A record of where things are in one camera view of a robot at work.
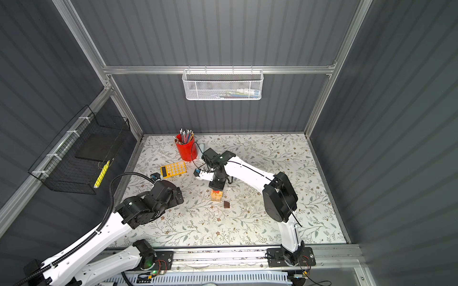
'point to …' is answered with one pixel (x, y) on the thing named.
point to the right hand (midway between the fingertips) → (218, 185)
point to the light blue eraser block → (201, 146)
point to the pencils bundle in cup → (183, 137)
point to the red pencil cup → (188, 151)
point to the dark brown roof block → (226, 204)
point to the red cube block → (217, 191)
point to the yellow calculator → (173, 169)
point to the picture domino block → (216, 196)
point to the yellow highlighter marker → (97, 183)
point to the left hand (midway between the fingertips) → (174, 195)
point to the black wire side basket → (75, 160)
